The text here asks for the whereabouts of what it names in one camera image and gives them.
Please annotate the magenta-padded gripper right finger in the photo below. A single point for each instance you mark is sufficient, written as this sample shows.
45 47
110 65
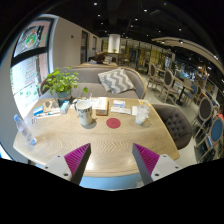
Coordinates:
146 158

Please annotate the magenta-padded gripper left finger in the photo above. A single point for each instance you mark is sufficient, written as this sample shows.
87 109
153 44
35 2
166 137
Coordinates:
77 158

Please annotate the clear blue-capped water bottle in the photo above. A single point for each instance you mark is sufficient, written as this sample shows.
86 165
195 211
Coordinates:
24 129

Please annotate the dark tufted armchair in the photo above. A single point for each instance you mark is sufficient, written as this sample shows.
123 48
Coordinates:
175 125

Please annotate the white printed mug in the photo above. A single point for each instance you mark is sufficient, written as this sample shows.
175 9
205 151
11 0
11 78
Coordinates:
85 113

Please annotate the flat round red coaster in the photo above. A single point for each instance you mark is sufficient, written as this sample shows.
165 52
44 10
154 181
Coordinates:
113 123

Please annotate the long white box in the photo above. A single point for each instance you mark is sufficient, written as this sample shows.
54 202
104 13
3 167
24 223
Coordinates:
50 114

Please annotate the small light blue box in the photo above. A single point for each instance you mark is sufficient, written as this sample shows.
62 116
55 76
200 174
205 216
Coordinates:
64 107

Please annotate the yellow white card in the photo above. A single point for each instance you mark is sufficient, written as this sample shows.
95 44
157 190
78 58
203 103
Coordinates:
144 102

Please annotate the brown cardboard card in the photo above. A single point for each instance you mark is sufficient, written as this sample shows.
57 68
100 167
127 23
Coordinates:
50 105

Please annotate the blue white small pack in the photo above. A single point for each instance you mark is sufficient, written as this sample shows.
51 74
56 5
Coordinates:
38 110

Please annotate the group of dining chairs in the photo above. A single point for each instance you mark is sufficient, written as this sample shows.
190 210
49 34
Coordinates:
205 110

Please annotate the green potted plant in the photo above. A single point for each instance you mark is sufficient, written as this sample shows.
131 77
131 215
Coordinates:
61 81

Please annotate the grey white chevron cushion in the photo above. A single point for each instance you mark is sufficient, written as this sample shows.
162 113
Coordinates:
116 81

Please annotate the grey curved sofa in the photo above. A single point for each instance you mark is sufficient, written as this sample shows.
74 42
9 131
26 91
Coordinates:
88 76

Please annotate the window with festive decals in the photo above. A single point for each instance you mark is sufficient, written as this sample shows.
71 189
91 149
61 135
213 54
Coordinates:
30 76

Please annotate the person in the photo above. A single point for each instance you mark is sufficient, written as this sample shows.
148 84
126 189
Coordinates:
100 57

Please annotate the group of ceiling spotlights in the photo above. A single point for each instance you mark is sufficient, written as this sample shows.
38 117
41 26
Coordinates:
137 19

